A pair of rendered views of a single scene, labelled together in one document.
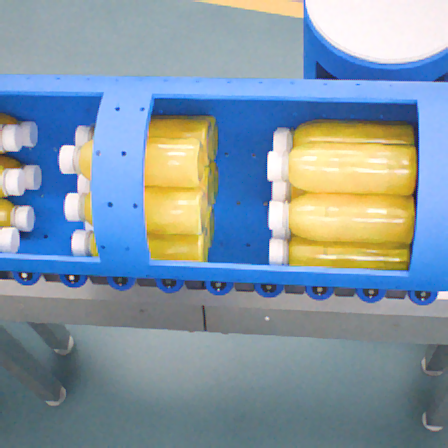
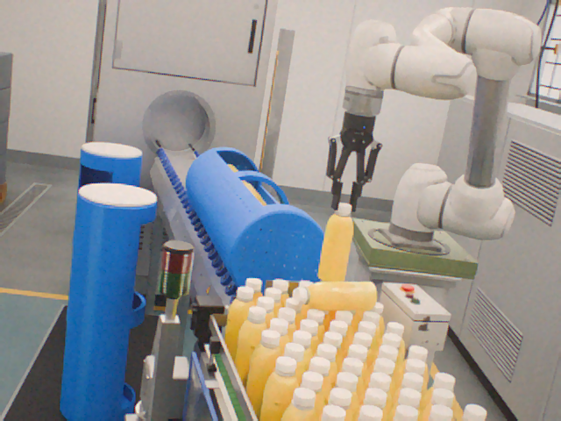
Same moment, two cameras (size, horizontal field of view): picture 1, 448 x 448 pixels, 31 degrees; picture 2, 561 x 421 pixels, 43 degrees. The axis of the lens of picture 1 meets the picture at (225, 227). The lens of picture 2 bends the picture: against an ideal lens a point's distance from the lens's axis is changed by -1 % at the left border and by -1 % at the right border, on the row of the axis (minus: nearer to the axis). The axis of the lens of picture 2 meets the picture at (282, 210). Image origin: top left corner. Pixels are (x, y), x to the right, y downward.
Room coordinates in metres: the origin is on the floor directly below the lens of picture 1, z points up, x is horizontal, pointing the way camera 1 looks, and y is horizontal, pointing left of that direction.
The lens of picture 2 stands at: (1.75, 2.12, 1.71)
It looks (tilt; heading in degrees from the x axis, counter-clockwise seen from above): 14 degrees down; 237
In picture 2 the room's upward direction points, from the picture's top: 9 degrees clockwise
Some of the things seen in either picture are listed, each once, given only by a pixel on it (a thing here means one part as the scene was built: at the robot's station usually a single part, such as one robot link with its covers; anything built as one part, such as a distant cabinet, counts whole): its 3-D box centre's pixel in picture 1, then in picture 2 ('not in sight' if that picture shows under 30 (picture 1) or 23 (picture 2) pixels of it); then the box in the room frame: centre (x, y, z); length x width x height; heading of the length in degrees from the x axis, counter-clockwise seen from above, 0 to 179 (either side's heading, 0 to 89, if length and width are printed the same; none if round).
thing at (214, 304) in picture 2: not in sight; (209, 318); (0.93, 0.57, 0.95); 0.10 x 0.07 x 0.10; 165
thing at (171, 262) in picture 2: not in sight; (177, 259); (1.17, 0.85, 1.23); 0.06 x 0.06 x 0.04
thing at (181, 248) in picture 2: not in sight; (174, 281); (1.17, 0.85, 1.18); 0.06 x 0.06 x 0.16
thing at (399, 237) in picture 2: not in sight; (408, 231); (0.05, 0.30, 1.09); 0.22 x 0.18 x 0.06; 70
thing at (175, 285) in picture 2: not in sight; (174, 280); (1.17, 0.85, 1.18); 0.06 x 0.06 x 0.05
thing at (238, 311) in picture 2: not in sight; (239, 328); (0.91, 0.71, 0.99); 0.07 x 0.07 x 0.18
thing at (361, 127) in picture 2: not in sight; (357, 132); (0.71, 0.77, 1.50); 0.08 x 0.07 x 0.09; 165
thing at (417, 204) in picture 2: not in sight; (422, 196); (0.05, 0.33, 1.23); 0.18 x 0.16 x 0.22; 121
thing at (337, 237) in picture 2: not in sight; (337, 245); (0.71, 0.77, 1.22); 0.07 x 0.07 x 0.18
